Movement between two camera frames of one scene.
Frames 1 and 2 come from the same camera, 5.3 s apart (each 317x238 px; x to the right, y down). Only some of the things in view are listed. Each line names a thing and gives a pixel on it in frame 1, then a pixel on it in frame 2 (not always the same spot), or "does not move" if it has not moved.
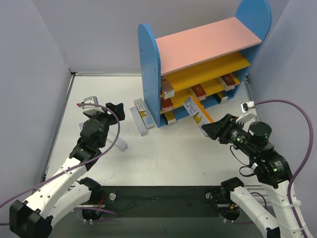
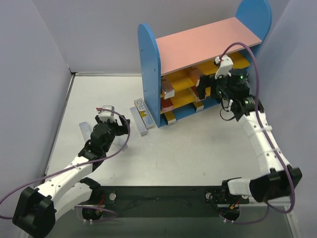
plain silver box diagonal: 139,120 does not move
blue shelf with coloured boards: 209,62 does not move
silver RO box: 167,90 does not move
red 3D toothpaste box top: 166,105 does not move
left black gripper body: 109,115 → 119,127
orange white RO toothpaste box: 200,115 → 194,74
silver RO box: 146,117 does not move
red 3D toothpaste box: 199,92 does not move
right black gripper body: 225,128 → 209,83
